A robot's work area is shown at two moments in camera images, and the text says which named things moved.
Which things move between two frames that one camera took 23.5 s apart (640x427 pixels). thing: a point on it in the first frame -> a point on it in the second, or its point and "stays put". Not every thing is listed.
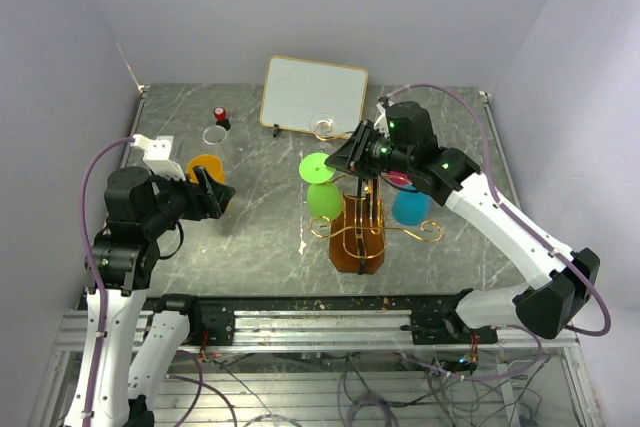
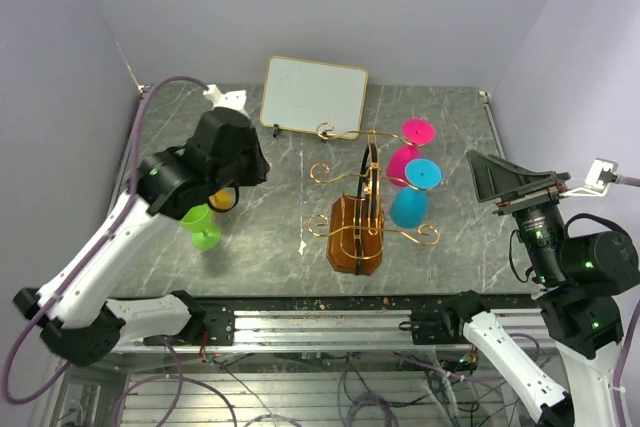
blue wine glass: [411, 208] stays put
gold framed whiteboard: [315, 98] stays put
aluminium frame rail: [332, 331] stays put
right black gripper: [351, 157] -> [493, 178]
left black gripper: [210, 200] -> [260, 166]
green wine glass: [324, 195] -> [199, 221]
